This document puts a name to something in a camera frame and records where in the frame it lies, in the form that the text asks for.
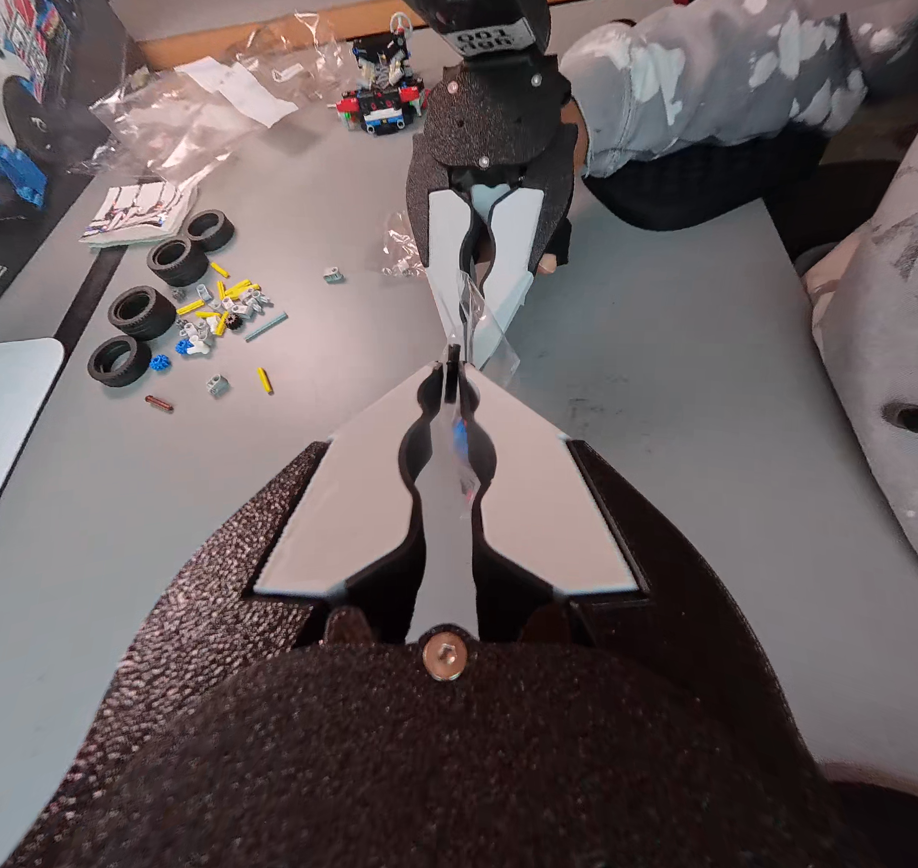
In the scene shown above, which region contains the grey desk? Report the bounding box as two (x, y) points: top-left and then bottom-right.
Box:
(0, 0), (918, 797)

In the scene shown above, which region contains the crumpled clear plastic bag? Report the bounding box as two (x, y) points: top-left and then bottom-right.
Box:
(89, 11), (345, 174)

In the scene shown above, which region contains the pile of grey yellow bricks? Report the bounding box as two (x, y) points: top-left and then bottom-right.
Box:
(172, 262), (277, 356)

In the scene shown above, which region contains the black rubber tyre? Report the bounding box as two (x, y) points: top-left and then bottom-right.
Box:
(147, 236), (209, 288)
(87, 335), (153, 389)
(183, 208), (235, 252)
(108, 286), (176, 342)

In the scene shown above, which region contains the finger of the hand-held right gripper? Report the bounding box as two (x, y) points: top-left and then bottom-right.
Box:
(428, 189), (478, 367)
(470, 189), (546, 370)

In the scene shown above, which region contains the white paper slip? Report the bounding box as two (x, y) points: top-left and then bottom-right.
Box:
(175, 58), (298, 129)

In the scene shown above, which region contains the small clear plastic bag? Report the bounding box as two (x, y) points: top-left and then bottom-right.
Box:
(380, 210), (431, 280)

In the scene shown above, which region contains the black toy set box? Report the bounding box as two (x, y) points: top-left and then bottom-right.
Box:
(0, 0), (137, 295)

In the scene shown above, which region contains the person's right forearm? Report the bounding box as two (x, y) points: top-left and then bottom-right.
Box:
(559, 0), (918, 177)

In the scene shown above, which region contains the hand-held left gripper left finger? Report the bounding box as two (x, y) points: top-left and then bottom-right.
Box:
(254, 364), (446, 641)

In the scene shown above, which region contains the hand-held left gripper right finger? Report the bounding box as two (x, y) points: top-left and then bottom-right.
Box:
(462, 365), (639, 641)

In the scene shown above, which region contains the white tray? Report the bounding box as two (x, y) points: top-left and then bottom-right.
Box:
(0, 337), (66, 492)

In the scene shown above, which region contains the person's bleached sweatshirt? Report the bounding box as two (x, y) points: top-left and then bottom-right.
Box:
(799, 158), (918, 553)

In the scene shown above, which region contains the person's right hand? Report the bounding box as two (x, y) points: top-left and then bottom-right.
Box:
(538, 107), (590, 277)

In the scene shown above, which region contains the toy car model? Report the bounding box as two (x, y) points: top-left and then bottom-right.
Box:
(337, 11), (431, 134)

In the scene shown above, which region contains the instruction booklet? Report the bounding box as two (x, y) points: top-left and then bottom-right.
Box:
(79, 180), (198, 245)

